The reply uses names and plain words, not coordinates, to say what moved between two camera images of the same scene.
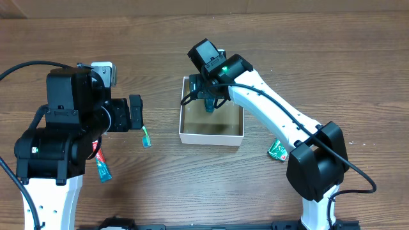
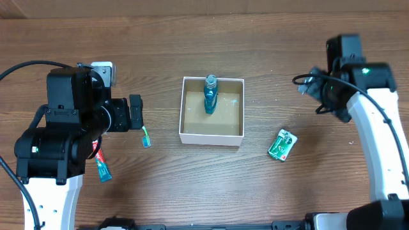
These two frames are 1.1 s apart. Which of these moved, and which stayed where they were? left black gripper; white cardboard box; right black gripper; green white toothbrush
Moved: right black gripper
Stayed: white cardboard box; green white toothbrush; left black gripper
